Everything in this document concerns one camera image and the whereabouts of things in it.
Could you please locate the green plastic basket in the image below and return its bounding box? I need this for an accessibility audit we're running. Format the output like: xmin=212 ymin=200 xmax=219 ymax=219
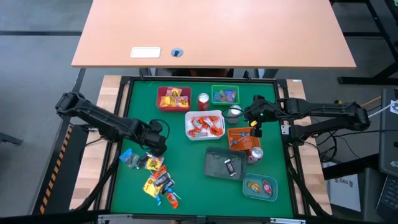
xmin=211 ymin=84 xmax=241 ymax=106

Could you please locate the yellow purple Sour Patch pack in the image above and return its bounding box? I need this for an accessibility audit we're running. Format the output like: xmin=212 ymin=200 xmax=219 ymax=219
xmin=175 ymin=95 xmax=190 ymax=108
xmin=145 ymin=155 xmax=165 ymax=172
xmin=159 ymin=95 xmax=177 ymax=108
xmin=165 ymin=87 xmax=183 ymax=98
xmin=142 ymin=175 xmax=165 ymax=199

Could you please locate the light blue candy pack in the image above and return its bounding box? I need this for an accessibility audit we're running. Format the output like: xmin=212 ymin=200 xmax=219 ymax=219
xmin=119 ymin=148 xmax=141 ymax=169

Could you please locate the black furniture foot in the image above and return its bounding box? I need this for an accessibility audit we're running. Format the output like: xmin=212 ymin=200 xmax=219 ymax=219
xmin=0 ymin=132 xmax=24 ymax=146

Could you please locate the red Coca-Cola can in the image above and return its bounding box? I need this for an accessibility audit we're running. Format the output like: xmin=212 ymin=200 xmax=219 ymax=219
xmin=246 ymin=146 xmax=265 ymax=165
xmin=197 ymin=92 xmax=211 ymax=111

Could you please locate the black table frame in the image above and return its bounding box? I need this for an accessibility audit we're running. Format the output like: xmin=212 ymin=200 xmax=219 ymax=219
xmin=95 ymin=75 xmax=313 ymax=220

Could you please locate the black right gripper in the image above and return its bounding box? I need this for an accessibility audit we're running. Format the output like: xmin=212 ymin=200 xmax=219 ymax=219
xmin=245 ymin=95 xmax=282 ymax=138

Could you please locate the teal plastic bin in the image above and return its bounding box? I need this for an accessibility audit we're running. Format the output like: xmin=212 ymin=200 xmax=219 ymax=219
xmin=242 ymin=172 xmax=279 ymax=202

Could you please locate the black desk leg frame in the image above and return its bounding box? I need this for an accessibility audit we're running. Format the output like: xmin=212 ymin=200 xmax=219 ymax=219
xmin=337 ymin=0 xmax=398 ymax=85

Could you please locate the red plastic bin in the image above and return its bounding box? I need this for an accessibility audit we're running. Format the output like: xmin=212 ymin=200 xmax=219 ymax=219
xmin=155 ymin=86 xmax=192 ymax=112

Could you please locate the white cable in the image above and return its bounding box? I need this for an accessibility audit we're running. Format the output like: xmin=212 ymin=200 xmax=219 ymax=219
xmin=368 ymin=102 xmax=397 ymax=118

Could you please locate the grey translucent plastic bin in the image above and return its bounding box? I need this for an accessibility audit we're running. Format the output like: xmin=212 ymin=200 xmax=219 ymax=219
xmin=203 ymin=146 xmax=248 ymax=182

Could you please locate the red truffle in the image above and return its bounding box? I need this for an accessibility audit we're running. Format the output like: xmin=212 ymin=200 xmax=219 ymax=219
xmin=262 ymin=179 xmax=274 ymax=197

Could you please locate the black keyboard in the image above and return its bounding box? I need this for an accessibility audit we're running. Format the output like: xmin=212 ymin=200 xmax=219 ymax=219
xmin=375 ymin=175 xmax=398 ymax=222

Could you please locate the black computer case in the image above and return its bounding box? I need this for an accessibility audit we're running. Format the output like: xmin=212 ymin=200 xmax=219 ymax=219
xmin=378 ymin=88 xmax=398 ymax=179

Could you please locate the white rectangular desk plate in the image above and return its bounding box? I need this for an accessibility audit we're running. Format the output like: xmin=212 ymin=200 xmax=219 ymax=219
xmin=130 ymin=46 xmax=162 ymax=59

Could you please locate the white plastic bin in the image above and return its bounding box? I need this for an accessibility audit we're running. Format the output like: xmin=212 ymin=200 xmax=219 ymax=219
xmin=185 ymin=110 xmax=226 ymax=141

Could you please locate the yellow truffle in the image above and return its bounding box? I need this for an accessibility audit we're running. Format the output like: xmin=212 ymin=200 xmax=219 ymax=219
xmin=247 ymin=181 xmax=262 ymax=193

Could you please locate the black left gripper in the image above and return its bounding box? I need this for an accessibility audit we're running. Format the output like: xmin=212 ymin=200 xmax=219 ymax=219
xmin=139 ymin=120 xmax=169 ymax=157

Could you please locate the wooden table side board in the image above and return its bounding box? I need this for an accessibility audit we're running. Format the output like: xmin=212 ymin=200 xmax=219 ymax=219
xmin=278 ymin=79 xmax=333 ymax=216
xmin=68 ymin=75 xmax=131 ymax=211

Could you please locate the orange plastic basket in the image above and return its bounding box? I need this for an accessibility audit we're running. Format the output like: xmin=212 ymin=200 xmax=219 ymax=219
xmin=226 ymin=126 xmax=262 ymax=152

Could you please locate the light wooden desk top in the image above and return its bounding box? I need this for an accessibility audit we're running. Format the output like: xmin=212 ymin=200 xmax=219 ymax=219
xmin=71 ymin=0 xmax=357 ymax=69

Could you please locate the yellow black hazard strip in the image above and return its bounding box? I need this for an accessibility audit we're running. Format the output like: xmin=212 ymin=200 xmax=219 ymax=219
xmin=39 ymin=124 xmax=74 ymax=215

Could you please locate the yellow cable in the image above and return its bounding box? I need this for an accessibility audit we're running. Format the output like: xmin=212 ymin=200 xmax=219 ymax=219
xmin=360 ymin=96 xmax=382 ymax=108

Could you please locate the silver metal bracket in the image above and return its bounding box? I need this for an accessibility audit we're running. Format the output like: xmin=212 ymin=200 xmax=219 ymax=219
xmin=97 ymin=213 xmax=126 ymax=224
xmin=269 ymin=217 xmax=307 ymax=224

